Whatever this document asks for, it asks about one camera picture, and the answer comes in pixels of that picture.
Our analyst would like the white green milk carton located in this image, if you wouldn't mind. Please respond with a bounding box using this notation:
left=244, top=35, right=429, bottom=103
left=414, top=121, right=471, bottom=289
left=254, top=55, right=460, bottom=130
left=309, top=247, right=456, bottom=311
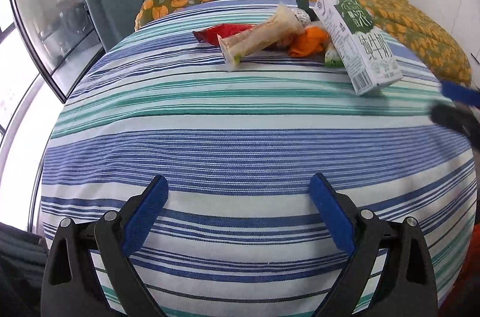
left=314, top=0, right=403, bottom=95

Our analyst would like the beige bread wrapper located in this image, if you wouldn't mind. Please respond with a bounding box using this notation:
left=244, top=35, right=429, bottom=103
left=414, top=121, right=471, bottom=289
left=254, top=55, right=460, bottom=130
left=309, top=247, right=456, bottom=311
left=217, top=4, right=304, bottom=71

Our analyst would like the orange floral bed quilt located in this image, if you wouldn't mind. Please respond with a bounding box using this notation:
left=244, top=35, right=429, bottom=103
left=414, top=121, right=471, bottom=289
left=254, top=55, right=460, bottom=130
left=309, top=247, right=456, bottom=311
left=135, top=0, right=473, bottom=86

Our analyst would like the green white small wrapper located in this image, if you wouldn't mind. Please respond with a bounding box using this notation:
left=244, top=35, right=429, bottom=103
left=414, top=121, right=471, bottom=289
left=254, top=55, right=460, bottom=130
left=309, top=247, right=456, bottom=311
left=324, top=42, right=344, bottom=68

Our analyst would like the orange plastic wrapper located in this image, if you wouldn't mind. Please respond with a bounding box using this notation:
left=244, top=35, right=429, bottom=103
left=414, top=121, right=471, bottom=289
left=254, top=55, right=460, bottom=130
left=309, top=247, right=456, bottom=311
left=288, top=26, right=329, bottom=58

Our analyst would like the white round wrapper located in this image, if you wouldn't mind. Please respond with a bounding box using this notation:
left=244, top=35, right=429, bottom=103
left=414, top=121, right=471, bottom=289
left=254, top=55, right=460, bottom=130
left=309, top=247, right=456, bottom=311
left=293, top=7, right=311, bottom=27

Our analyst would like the blue striped table cloth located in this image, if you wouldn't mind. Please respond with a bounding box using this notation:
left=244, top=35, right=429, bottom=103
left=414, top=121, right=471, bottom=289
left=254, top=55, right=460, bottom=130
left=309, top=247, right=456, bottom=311
left=41, top=0, right=477, bottom=316

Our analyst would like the dark green wrapper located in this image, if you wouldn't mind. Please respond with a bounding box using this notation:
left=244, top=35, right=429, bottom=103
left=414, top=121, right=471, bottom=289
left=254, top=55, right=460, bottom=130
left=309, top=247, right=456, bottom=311
left=295, top=0, right=319, bottom=21

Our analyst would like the red snack wrapper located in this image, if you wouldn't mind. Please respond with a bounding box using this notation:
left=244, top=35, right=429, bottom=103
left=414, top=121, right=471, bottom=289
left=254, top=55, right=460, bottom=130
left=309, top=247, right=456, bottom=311
left=193, top=24, right=254, bottom=46

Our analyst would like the window frame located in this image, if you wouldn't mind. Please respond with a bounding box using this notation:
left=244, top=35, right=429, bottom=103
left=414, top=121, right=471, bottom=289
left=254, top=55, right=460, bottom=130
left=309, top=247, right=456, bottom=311
left=1, top=0, right=103, bottom=230

